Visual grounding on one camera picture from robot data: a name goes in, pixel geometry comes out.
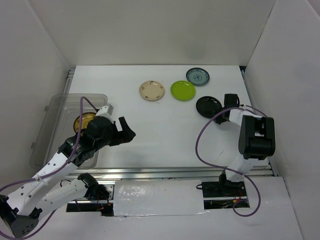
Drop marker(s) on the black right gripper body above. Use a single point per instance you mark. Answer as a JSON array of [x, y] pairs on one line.
[[220, 119]]

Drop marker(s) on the blue white plate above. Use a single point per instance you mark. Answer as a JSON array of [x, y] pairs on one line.
[[197, 76]]

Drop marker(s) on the lime green plate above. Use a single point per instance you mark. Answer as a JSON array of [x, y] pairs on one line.
[[182, 90]]

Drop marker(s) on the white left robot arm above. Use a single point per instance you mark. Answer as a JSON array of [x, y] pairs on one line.
[[22, 209]]

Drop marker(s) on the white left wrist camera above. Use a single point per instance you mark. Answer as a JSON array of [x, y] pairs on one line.
[[105, 111]]

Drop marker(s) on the aluminium front rail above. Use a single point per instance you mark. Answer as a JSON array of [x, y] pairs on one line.
[[104, 174]]

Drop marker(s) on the yellow brown plate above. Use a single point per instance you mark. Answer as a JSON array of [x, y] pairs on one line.
[[86, 118]]

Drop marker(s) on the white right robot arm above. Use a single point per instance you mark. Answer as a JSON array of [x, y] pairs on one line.
[[256, 142]]

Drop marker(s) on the clear plastic bin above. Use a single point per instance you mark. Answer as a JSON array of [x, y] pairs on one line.
[[58, 124]]

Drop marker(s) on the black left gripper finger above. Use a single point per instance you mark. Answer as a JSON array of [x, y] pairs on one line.
[[125, 136], [123, 125]]

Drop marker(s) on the white cover panel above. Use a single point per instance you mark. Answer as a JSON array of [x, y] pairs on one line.
[[157, 198]]

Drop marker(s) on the glossy black plate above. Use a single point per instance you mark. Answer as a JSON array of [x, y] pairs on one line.
[[208, 106]]

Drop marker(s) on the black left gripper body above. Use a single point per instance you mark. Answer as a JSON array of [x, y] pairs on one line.
[[107, 140]]

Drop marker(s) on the cream floral plate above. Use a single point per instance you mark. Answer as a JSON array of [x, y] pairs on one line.
[[151, 90]]

